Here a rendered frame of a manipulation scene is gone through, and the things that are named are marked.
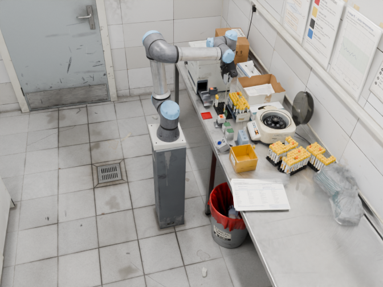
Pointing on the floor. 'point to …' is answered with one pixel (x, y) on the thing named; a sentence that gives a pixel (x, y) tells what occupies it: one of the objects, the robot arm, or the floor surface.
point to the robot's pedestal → (169, 185)
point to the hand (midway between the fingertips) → (227, 83)
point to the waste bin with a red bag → (219, 228)
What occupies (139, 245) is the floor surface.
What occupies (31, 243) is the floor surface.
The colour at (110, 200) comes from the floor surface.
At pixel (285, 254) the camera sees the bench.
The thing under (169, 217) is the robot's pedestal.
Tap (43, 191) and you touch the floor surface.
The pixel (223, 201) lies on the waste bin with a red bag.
